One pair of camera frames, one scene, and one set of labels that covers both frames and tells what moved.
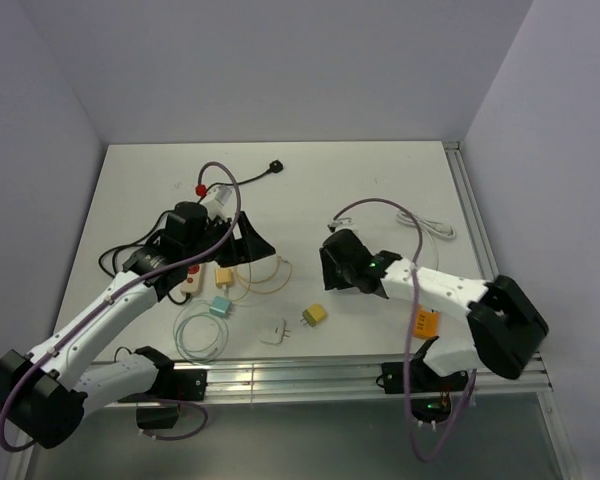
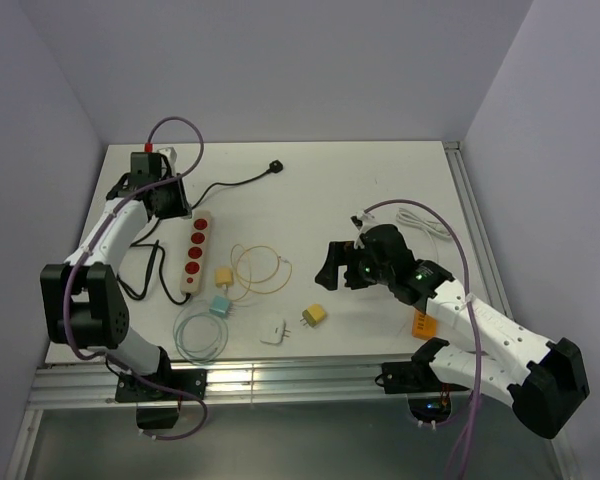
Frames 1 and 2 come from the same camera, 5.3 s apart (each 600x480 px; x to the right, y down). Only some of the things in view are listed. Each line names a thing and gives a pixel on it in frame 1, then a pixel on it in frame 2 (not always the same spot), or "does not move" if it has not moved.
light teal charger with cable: [220, 306] does not move
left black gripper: [251, 246] -> [181, 206]
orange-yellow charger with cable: [224, 276] does not move
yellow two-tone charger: [313, 314] does not move
